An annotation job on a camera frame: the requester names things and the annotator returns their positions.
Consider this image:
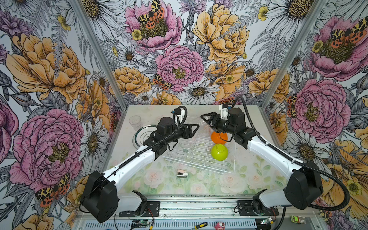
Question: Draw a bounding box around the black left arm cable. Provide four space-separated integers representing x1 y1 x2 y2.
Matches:
80 105 188 213

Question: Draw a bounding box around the small green device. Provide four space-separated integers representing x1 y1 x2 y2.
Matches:
290 216 306 224

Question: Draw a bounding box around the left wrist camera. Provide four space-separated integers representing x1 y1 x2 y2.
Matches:
172 108 186 126

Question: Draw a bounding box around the lime green plastic bowl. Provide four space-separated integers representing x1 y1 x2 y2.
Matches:
210 144 229 161

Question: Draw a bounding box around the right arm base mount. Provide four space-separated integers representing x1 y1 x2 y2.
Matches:
234 189 279 217

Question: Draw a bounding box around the green circuit board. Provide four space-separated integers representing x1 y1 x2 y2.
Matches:
130 220 152 230

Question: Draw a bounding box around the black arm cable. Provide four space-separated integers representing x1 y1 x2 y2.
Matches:
231 96 350 212
80 105 188 213

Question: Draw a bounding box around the floral table mat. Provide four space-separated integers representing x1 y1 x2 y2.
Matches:
120 151 287 196

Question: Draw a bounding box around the orange plastic bowl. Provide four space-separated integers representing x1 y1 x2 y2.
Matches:
210 132 228 144

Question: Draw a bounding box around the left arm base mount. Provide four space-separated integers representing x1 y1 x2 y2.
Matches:
117 190 161 218

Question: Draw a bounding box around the teal rimmed back plate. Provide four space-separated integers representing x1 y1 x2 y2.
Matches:
132 125 157 149

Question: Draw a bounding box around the pink small toy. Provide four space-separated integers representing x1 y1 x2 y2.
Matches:
214 221 225 230

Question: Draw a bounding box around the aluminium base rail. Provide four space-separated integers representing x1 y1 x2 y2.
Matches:
72 195 326 230

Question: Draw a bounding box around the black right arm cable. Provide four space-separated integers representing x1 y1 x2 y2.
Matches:
231 96 350 212

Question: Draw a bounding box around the clear plastic glass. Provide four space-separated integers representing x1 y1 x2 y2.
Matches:
128 115 142 131
194 117 213 135

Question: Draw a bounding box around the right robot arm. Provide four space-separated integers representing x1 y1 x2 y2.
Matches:
201 108 323 213

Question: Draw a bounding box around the aluminium corner post left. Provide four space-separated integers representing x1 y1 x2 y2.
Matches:
71 1 128 112

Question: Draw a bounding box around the aluminium corner post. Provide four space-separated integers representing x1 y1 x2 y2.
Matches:
71 1 128 112
260 0 327 109

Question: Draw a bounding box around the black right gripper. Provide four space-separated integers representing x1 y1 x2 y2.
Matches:
201 112 237 135

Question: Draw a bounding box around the white wire dish rack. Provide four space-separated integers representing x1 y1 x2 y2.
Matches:
163 134 236 173

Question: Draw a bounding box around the aluminium corner post right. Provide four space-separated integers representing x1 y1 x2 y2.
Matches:
260 0 327 109

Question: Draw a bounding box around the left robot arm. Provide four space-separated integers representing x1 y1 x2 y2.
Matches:
80 117 200 223

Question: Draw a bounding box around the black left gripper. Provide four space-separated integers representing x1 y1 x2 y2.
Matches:
166 123 200 143

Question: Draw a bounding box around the yellow black screwdriver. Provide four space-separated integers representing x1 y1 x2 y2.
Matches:
190 222 208 230

